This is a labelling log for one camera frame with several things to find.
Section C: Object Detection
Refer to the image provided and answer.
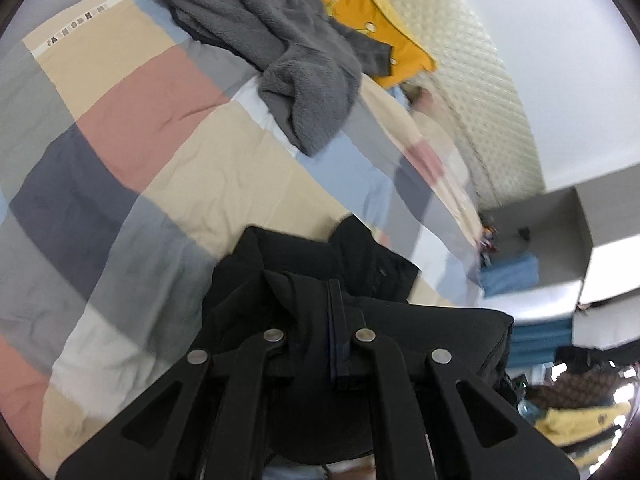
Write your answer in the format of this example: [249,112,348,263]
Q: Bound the black puffer jacket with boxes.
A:
[194,216,513,465]

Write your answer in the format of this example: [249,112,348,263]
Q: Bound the blue curtain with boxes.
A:
[508,318,573,368]

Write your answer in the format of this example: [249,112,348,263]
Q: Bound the yellow black garment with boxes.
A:
[534,402,631,469]

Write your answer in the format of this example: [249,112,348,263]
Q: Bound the blue towel on chair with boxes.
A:
[480,252,540,297]

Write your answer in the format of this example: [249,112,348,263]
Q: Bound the bottles on side table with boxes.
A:
[480,214,499,268]

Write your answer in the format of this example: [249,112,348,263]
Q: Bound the patchwork checkered duvet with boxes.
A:
[1,0,483,477]

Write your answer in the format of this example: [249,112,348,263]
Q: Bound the pink patterned pillow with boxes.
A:
[400,82,469,178]

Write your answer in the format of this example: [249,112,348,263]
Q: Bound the cream quilted headboard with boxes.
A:
[388,0,546,209]

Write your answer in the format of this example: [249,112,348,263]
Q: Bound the grey fleece garment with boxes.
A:
[164,0,392,156]

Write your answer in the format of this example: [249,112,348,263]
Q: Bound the yellow pillow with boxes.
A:
[322,0,437,89]

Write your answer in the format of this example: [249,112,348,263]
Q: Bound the grey wall cabinet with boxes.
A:
[479,159,640,311]

